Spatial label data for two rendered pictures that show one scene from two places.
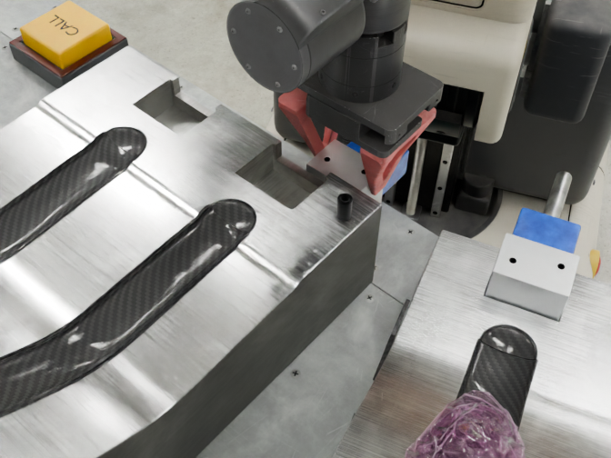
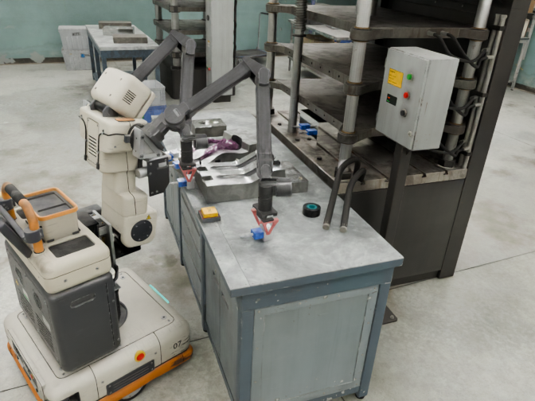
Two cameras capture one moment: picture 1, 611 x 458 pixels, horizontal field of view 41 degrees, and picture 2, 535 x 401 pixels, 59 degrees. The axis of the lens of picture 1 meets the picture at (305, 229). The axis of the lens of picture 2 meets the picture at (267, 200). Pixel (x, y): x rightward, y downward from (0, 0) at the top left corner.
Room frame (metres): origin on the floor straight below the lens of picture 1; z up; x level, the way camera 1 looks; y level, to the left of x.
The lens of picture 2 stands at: (2.06, 1.27, 1.80)
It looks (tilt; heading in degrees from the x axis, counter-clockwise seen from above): 27 degrees down; 208
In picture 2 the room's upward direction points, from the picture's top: 3 degrees clockwise
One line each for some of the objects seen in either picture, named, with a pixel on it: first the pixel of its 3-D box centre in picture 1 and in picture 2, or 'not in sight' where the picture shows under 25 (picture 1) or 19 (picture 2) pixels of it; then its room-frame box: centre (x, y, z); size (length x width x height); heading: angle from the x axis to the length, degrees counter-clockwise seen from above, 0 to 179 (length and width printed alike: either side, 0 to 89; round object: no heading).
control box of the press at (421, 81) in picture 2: not in sight; (392, 200); (-0.13, 0.82, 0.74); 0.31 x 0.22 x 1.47; 50
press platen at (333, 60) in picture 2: not in sight; (359, 73); (-0.79, 0.34, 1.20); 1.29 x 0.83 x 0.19; 50
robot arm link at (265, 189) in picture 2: not in sight; (267, 189); (0.64, 0.51, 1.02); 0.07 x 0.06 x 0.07; 127
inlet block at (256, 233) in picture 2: not in sight; (255, 233); (0.67, 0.48, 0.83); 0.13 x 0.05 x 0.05; 144
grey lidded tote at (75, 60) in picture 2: not in sight; (82, 58); (-3.47, -5.37, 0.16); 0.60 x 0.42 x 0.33; 139
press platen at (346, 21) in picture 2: not in sight; (364, 30); (-0.78, 0.34, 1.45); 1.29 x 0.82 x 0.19; 50
